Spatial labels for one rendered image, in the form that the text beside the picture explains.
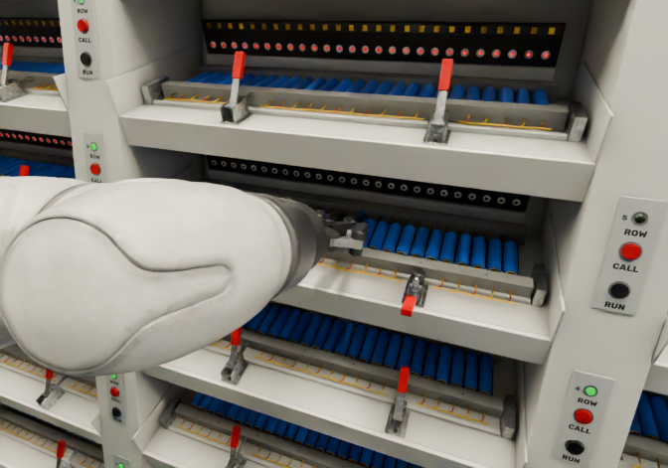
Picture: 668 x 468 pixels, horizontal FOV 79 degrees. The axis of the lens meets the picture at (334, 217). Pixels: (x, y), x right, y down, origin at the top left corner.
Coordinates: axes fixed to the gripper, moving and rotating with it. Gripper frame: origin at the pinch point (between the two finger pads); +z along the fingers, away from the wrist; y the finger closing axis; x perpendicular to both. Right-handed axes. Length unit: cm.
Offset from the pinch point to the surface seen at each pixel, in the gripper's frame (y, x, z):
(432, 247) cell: -12.2, 1.5, 4.2
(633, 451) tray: -40.8, 23.0, 6.3
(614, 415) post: -35.1, 15.4, -1.9
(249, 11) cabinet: 24.6, -32.1, 8.5
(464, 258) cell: -16.6, 2.0, 3.3
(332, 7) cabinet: 9.6, -32.8, 8.8
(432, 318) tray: -14.1, 9.0, -3.4
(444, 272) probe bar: -14.5, 3.8, 0.1
